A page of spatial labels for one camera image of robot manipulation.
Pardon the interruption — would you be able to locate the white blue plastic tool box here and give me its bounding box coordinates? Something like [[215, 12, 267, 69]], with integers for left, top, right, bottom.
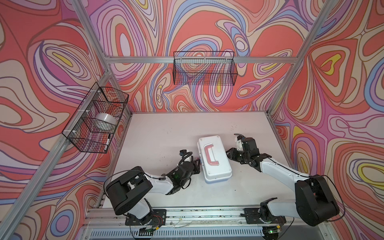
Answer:
[[197, 136, 233, 184]]

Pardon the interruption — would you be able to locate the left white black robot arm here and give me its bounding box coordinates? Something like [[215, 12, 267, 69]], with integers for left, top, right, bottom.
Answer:
[[103, 150, 201, 228]]

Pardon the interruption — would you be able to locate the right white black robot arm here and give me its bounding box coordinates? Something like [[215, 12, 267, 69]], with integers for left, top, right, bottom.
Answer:
[[226, 134, 341, 227]]

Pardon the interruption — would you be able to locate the black marker pen in basket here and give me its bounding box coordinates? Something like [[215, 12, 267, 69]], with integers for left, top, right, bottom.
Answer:
[[104, 134, 111, 153]]

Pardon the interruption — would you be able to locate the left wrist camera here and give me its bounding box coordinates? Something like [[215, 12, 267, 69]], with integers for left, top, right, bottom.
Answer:
[[180, 150, 188, 157]]

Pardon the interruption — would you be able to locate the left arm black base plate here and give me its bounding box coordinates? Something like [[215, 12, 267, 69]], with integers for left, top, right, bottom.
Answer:
[[125, 209, 167, 228]]

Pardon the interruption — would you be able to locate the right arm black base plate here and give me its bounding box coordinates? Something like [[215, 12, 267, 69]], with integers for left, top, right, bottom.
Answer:
[[240, 208, 287, 226]]

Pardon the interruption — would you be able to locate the black wire basket back wall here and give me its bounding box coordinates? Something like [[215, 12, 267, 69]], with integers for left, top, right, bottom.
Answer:
[[173, 51, 238, 86]]

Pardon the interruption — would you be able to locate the black wire basket wall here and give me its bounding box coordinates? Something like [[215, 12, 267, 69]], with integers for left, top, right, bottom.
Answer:
[[173, 51, 238, 86], [62, 83, 129, 154]]

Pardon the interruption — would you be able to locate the grey duct tape roll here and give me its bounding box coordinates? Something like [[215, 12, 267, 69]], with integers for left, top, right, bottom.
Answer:
[[96, 113, 117, 125]]

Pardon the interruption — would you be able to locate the aluminium mounting rail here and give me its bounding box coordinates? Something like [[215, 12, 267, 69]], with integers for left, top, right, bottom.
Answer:
[[83, 205, 328, 229]]

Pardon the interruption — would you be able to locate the black wire basket left wall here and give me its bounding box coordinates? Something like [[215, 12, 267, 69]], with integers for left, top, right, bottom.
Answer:
[[62, 83, 129, 154]]

